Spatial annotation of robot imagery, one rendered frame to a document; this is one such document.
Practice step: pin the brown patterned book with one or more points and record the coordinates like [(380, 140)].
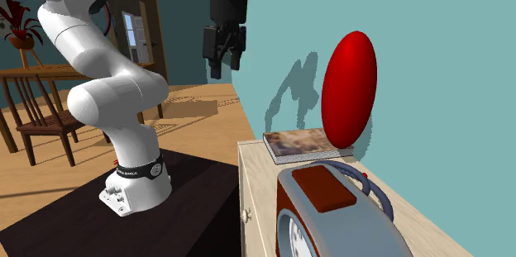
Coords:
[(296, 143)]

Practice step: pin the dark robot stand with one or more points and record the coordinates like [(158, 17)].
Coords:
[(72, 228)]

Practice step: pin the red and grey retro radio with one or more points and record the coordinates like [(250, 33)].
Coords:
[(342, 224)]

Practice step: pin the brown wooden door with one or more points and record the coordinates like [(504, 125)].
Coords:
[(155, 26)]

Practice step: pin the red potted plant on stand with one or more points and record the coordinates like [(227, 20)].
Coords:
[(18, 18)]

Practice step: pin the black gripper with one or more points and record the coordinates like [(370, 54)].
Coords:
[(228, 8)]

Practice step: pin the light wood chest of drawers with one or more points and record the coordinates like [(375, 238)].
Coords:
[(262, 167)]

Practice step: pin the dark wooden chair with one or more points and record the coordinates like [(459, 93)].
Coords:
[(44, 121)]

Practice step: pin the red oval object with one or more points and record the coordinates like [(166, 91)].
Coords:
[(348, 91)]

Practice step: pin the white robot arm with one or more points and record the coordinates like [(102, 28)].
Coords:
[(117, 95)]

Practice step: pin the wooden table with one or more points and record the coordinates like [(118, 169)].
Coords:
[(48, 71)]

